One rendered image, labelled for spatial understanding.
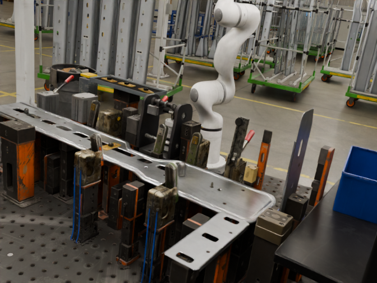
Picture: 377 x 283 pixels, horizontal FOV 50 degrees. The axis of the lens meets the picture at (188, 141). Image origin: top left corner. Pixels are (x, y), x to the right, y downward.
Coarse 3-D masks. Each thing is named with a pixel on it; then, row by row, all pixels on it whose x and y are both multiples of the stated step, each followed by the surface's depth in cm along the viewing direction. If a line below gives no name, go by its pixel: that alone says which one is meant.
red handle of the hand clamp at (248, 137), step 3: (249, 132) 152; (252, 132) 152; (246, 135) 151; (249, 135) 151; (252, 135) 152; (246, 138) 150; (249, 138) 150; (246, 141) 150; (249, 141) 151; (243, 144) 149; (246, 144) 150; (243, 147) 148; (234, 156) 146; (231, 159) 146; (234, 159) 145
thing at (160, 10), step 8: (160, 0) 764; (168, 0) 767; (160, 8) 769; (168, 8) 764; (160, 16) 773; (160, 24) 777; (160, 32) 781; (160, 64) 802; (152, 72) 821; (160, 72) 811
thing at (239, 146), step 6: (240, 120) 139; (246, 120) 141; (240, 126) 144; (246, 126) 142; (240, 132) 144; (234, 138) 144; (240, 138) 144; (234, 144) 145; (240, 144) 143; (234, 150) 146; (240, 150) 144; (240, 156) 145; (228, 162) 146
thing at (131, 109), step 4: (124, 108) 178; (128, 108) 177; (132, 108) 179; (124, 112) 178; (128, 112) 176; (132, 112) 176; (136, 112) 178; (124, 116) 178; (128, 116) 177; (124, 120) 179; (124, 124) 180; (124, 128) 180; (124, 132) 181; (124, 136) 182; (124, 152) 184; (120, 168) 188; (120, 172) 188; (120, 176) 189; (120, 180) 189
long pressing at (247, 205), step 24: (24, 120) 176; (48, 120) 180; (72, 144) 158; (144, 168) 144; (192, 168) 149; (192, 192) 131; (216, 192) 133; (240, 192) 136; (264, 192) 137; (240, 216) 120
